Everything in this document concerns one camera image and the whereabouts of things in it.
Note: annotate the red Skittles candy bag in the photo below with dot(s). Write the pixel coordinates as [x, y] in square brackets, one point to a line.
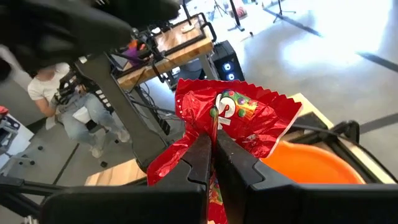
[199, 109]

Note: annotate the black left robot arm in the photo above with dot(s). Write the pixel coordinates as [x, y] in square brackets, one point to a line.
[62, 28]

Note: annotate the person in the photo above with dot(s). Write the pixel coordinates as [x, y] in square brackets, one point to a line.
[77, 115]

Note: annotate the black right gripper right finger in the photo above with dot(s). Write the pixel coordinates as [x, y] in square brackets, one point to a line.
[311, 205]

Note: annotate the grey metal stand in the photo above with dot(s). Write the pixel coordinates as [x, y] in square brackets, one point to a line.
[18, 186]

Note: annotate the black tripod stand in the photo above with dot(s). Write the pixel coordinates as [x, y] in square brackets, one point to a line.
[280, 9]

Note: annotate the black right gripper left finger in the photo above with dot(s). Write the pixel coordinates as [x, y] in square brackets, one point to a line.
[124, 205]

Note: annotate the orange pumpkin face bucket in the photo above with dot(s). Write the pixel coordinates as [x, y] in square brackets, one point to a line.
[311, 165]

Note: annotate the black floor stand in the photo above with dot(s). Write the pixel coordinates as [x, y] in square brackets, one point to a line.
[236, 18]

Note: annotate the black computer tower blue fans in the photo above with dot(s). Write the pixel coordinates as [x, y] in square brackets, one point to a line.
[228, 63]

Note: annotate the wooden background robot table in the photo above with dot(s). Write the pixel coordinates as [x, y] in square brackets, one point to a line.
[183, 46]

